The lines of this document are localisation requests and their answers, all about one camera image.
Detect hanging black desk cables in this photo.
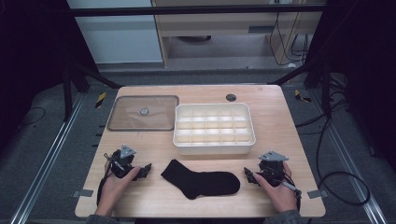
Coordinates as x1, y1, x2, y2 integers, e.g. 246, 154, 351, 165
268, 11, 310, 67

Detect looped black floor cable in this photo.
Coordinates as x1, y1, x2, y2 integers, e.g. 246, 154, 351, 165
315, 117, 372, 207

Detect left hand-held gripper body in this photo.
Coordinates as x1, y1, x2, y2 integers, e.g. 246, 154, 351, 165
106, 144, 139, 179

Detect aluminium floor rail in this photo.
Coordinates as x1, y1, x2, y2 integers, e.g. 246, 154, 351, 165
9, 92, 86, 224
310, 89, 389, 224

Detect left hand-held gripper cable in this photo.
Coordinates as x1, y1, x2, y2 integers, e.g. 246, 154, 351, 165
95, 152, 115, 207

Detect right hand-held gripper cable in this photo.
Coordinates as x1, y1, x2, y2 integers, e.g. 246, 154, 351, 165
279, 177, 304, 213

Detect person's left hand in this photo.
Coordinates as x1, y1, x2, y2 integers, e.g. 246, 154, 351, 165
94, 166, 142, 217

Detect grey metal table bracket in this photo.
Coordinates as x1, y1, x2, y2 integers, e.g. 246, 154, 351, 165
71, 189, 94, 199
306, 189, 330, 200

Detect yellow black tape strip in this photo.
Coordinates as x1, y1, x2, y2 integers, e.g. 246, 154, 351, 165
94, 91, 107, 109
293, 89, 313, 104

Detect white divided storage box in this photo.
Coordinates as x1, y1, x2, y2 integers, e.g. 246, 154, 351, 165
172, 102, 257, 156

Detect person's right hand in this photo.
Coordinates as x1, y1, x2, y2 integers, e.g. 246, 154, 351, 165
252, 161, 299, 215

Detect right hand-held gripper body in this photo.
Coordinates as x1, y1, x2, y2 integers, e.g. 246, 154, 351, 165
257, 150, 290, 188

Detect black horizontal frame bar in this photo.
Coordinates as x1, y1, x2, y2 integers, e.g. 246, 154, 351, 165
68, 4, 327, 17

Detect thin black floor cable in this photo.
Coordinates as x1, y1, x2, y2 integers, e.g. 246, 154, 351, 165
18, 106, 47, 128

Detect black curtain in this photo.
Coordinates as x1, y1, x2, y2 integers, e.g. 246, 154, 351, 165
305, 0, 396, 173
0, 0, 98, 152

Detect clear plastic box lid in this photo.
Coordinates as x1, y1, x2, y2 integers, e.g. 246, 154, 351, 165
106, 94, 180, 133

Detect white cabinet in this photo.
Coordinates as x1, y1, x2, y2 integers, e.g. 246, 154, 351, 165
66, 0, 164, 65

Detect black metal stand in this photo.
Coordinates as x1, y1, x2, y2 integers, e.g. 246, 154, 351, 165
61, 55, 123, 123
270, 59, 333, 119

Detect hand-held gripper cable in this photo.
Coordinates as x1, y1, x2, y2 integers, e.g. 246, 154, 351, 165
95, 152, 115, 207
279, 177, 304, 213

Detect wooden desk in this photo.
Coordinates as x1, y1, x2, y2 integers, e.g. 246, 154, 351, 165
151, 0, 325, 69

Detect black sock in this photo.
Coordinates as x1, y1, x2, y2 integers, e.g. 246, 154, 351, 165
160, 159, 241, 201

